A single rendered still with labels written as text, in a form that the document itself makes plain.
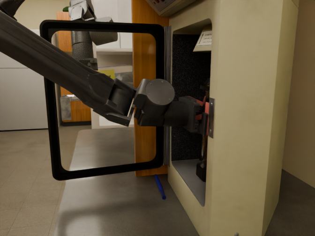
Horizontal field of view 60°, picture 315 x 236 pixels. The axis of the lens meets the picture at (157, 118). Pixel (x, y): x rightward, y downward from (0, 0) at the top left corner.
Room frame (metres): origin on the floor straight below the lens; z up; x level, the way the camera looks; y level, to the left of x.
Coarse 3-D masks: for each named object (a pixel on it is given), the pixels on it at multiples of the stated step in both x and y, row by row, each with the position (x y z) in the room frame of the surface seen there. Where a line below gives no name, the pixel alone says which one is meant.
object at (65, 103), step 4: (68, 96) 0.66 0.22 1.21; (60, 100) 0.65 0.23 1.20; (64, 100) 0.65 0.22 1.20; (68, 100) 0.66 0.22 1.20; (60, 104) 0.65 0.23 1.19; (64, 104) 0.65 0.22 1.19; (68, 104) 0.66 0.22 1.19; (64, 108) 0.65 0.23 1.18; (68, 108) 0.66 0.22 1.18; (64, 112) 0.65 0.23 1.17; (68, 112) 0.66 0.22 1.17; (64, 116) 0.65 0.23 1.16; (68, 116) 0.66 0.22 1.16
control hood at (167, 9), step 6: (180, 0) 0.57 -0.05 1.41; (186, 0) 0.56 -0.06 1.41; (192, 0) 0.56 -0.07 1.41; (168, 6) 0.65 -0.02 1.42; (174, 6) 0.62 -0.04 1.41; (180, 6) 0.61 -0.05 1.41; (156, 12) 0.76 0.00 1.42; (162, 12) 0.72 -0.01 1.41; (168, 12) 0.69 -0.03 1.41; (174, 12) 0.69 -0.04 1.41
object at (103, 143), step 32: (64, 32) 0.67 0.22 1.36; (96, 32) 0.69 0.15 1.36; (96, 64) 0.69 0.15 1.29; (128, 64) 0.72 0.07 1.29; (64, 96) 0.67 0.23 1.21; (64, 128) 0.67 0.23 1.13; (96, 128) 0.69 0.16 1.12; (128, 128) 0.72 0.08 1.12; (64, 160) 0.66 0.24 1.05; (96, 160) 0.69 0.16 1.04; (128, 160) 0.72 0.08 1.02
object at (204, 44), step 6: (210, 24) 0.58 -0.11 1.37; (204, 30) 0.59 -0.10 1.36; (210, 30) 0.57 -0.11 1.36; (204, 36) 0.58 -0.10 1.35; (210, 36) 0.56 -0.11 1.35; (198, 42) 0.60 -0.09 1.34; (204, 42) 0.57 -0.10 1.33; (210, 42) 0.56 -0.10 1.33; (198, 48) 0.58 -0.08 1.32; (204, 48) 0.56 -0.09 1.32; (210, 48) 0.55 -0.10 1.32
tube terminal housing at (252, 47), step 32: (224, 0) 0.45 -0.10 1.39; (256, 0) 0.47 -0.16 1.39; (288, 0) 0.52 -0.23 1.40; (192, 32) 0.74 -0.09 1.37; (224, 32) 0.46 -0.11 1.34; (256, 32) 0.47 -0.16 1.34; (288, 32) 0.55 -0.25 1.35; (224, 64) 0.46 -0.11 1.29; (256, 64) 0.47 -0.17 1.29; (288, 64) 0.59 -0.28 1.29; (224, 96) 0.46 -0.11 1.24; (256, 96) 0.47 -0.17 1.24; (288, 96) 0.63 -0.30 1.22; (224, 128) 0.46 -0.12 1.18; (256, 128) 0.47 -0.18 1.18; (224, 160) 0.46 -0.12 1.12; (256, 160) 0.47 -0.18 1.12; (224, 192) 0.46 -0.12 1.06; (256, 192) 0.47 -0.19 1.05; (224, 224) 0.46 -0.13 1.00; (256, 224) 0.47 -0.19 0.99
